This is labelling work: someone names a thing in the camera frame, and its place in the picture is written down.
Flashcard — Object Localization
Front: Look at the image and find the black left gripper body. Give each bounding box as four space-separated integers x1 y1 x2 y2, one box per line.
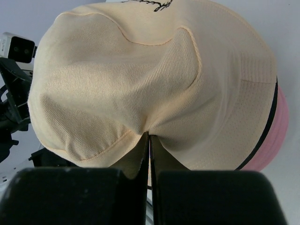
0 58 33 162

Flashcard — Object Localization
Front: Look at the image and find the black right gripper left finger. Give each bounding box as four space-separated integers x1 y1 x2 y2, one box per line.
0 133 149 225

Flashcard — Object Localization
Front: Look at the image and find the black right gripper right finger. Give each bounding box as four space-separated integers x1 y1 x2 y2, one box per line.
150 136 287 225

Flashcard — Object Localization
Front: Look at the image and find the pink bucket hat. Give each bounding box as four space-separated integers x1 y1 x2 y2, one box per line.
241 86 289 171

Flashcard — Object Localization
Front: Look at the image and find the beige bucket hat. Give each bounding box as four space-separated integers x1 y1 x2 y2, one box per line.
28 0 277 170

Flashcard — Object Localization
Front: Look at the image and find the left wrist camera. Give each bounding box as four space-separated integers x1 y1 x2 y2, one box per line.
0 32 36 63

